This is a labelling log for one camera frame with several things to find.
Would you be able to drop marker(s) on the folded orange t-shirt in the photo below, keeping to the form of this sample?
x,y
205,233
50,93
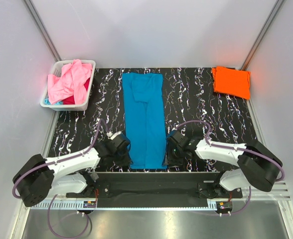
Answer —
x,y
232,82

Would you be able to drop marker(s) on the white plastic laundry basket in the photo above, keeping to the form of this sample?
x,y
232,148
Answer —
x,y
59,106

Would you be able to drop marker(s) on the slotted white cable duct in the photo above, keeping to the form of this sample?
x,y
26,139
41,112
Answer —
x,y
134,204

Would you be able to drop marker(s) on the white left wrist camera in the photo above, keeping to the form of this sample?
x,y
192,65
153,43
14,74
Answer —
x,y
111,135

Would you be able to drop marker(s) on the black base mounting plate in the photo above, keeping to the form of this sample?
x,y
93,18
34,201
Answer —
x,y
155,185

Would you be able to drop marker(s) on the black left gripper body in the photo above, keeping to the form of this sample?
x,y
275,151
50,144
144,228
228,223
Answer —
x,y
121,159

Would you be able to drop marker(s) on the pink t-shirt in basket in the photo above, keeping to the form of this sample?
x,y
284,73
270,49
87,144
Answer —
x,y
73,75

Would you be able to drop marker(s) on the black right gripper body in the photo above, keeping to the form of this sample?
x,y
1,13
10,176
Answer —
x,y
174,156

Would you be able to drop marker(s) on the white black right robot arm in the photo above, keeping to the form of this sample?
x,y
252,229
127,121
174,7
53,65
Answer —
x,y
255,165

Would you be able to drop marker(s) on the blue t-shirt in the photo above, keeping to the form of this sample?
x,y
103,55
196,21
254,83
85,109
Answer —
x,y
144,119

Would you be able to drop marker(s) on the red t-shirt in basket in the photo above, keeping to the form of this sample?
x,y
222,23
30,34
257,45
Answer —
x,y
79,96

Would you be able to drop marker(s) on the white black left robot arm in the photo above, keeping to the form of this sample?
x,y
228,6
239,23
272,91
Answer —
x,y
66,175

